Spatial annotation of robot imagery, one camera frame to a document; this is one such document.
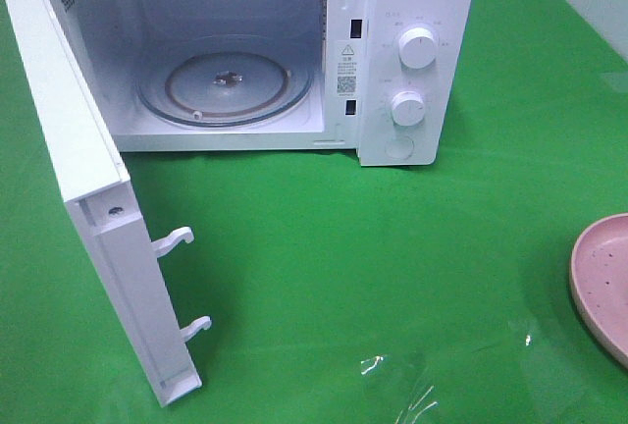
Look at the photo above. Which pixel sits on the green table cloth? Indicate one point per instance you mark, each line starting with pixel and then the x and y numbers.
pixel 343 294

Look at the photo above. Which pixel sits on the white microwave door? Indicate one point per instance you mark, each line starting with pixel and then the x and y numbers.
pixel 97 192

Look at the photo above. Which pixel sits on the white microwave knob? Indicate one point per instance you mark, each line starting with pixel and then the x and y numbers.
pixel 417 47
pixel 408 109

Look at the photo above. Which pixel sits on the pink speckled plate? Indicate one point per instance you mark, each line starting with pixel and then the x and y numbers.
pixel 598 282

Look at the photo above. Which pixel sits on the white microwave oven body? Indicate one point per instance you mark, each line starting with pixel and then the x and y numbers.
pixel 348 105

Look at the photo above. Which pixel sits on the round white door-release button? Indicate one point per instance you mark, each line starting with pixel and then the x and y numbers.
pixel 400 148

